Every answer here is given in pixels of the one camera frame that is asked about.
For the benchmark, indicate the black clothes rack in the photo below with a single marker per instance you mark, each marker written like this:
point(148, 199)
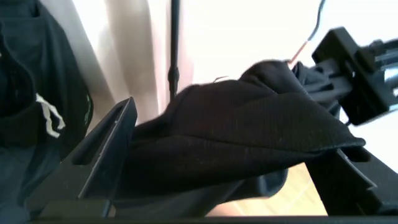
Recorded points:
point(174, 46)

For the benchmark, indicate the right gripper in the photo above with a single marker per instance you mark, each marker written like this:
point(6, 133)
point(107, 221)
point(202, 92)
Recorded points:
point(357, 77)

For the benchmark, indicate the black heap of clothes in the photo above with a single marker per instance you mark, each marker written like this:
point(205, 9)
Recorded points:
point(233, 124)

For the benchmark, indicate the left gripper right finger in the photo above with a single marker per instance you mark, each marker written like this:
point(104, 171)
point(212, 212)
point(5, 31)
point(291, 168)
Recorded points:
point(342, 193)

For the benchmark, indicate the black shorts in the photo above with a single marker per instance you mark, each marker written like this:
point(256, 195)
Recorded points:
point(31, 62)

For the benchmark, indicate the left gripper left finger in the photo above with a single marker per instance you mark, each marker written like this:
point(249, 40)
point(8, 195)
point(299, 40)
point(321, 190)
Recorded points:
point(93, 186)

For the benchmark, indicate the beige curtain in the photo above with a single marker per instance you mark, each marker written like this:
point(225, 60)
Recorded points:
point(130, 46)

